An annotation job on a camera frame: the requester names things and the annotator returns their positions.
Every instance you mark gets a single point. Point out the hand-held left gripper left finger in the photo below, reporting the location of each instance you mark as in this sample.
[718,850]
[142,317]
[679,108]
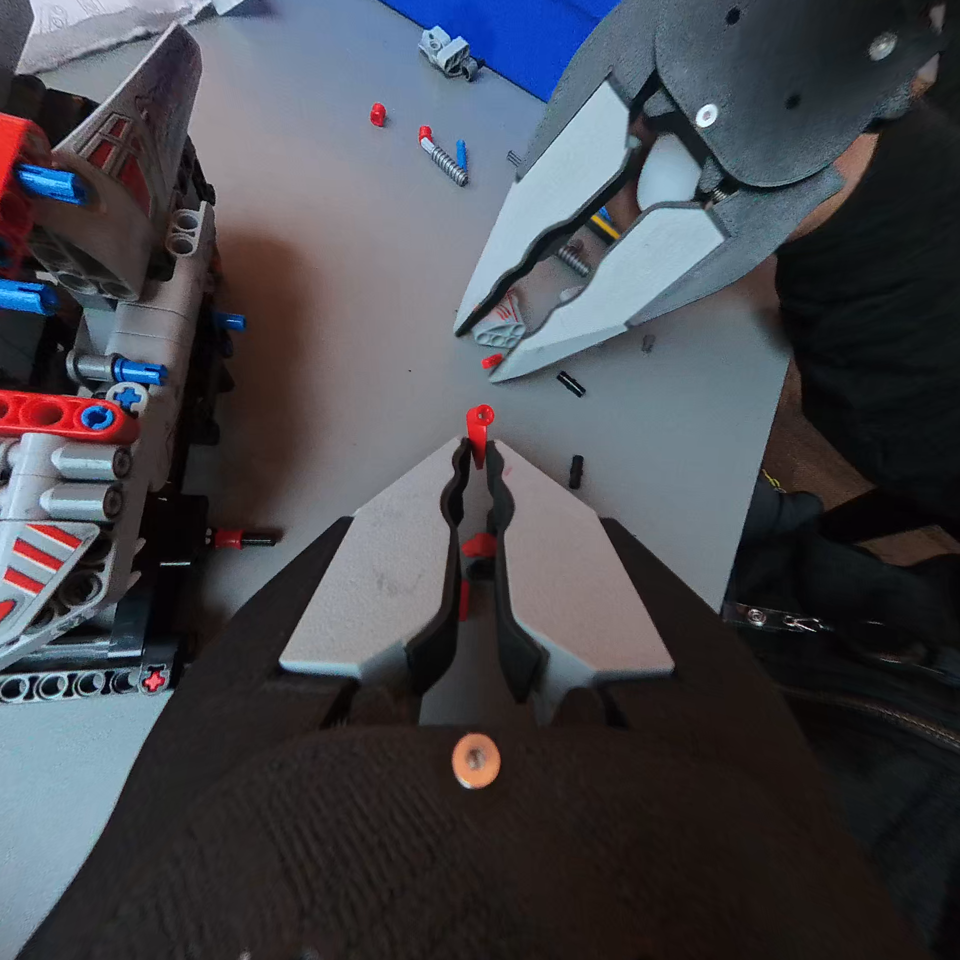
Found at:
[375,592]

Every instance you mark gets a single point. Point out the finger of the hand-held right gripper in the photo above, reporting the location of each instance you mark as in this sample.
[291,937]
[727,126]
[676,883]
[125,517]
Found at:
[645,270]
[555,172]

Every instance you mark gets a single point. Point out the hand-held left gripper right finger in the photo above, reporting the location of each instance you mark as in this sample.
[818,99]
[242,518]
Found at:
[585,592]

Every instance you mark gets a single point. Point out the red grey lego vehicle model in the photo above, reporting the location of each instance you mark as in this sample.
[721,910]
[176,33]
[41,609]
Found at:
[112,300]

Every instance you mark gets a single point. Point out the grey lego spring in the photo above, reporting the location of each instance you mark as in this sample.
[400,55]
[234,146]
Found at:
[574,259]
[448,165]

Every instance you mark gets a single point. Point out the small black lego pin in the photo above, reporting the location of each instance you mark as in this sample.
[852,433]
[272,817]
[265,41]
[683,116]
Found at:
[576,471]
[571,384]

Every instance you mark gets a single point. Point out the grey printed lego panel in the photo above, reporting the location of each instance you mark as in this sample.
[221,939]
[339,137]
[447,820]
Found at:
[499,334]

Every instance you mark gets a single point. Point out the small grey lego connector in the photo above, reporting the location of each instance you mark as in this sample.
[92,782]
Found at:
[446,51]

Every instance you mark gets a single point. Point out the person's right hand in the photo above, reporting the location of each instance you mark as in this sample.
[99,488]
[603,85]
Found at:
[861,157]

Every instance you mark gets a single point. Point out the blue plastic bin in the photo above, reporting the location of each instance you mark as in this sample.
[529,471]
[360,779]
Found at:
[525,37]

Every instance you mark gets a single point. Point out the printed paper bag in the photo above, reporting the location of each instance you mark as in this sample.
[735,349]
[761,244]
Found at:
[97,30]

